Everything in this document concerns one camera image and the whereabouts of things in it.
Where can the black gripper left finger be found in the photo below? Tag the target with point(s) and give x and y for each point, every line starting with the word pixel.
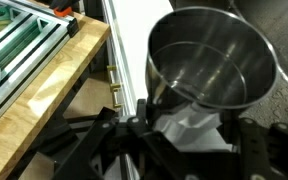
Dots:
pixel 94 150

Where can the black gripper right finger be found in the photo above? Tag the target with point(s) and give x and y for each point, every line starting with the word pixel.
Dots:
pixel 257 153

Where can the silver metal cup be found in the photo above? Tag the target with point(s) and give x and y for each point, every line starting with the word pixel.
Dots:
pixel 217 40

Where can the wooden workbench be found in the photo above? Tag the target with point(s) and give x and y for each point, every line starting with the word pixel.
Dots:
pixel 50 86

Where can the white lower kitchen cabinet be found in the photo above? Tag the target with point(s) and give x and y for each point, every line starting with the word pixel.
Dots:
pixel 119 50

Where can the orange clamp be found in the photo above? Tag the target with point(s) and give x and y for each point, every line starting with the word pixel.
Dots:
pixel 63 11

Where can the aluminium frame with teal brackets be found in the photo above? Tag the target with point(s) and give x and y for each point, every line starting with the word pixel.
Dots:
pixel 20 46

